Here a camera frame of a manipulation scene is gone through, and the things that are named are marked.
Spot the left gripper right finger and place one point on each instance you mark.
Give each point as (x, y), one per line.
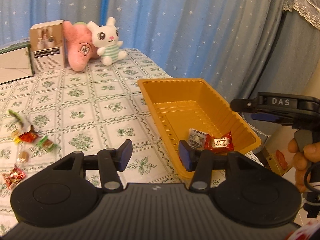
(202, 163)

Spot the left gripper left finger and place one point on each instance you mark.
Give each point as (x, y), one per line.
(109, 162)

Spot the clear silver snack packet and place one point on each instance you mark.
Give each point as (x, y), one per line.
(196, 139)

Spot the red snack packet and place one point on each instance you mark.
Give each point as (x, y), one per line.
(221, 144)

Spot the green candy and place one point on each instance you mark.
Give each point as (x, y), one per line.
(47, 145)

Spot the red orange candy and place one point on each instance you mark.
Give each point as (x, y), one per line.
(28, 137)

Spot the red patterned candy packet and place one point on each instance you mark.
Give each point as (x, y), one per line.
(13, 177)

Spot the yellow candy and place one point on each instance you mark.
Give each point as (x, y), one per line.
(15, 135)

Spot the dark green snack stick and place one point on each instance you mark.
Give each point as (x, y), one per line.
(24, 124)

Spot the right hand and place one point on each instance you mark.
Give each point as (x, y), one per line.
(301, 161)

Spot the orange plastic tray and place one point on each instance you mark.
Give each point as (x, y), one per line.
(178, 105)

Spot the grey lace curtain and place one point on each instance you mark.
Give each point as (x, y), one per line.
(288, 52)

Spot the green floral tablecloth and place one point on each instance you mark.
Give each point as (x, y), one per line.
(88, 111)

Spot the small brown candy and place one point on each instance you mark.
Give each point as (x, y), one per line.
(23, 157)

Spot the pink star plush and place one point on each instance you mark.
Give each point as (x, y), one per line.
(80, 48)

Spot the blue star curtain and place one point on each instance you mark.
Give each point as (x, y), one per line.
(225, 42)

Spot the white bunny plush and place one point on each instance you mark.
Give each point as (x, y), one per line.
(106, 39)

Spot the white green cardboard box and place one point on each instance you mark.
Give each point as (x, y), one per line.
(15, 61)

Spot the tan product box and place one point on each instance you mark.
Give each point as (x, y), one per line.
(47, 46)

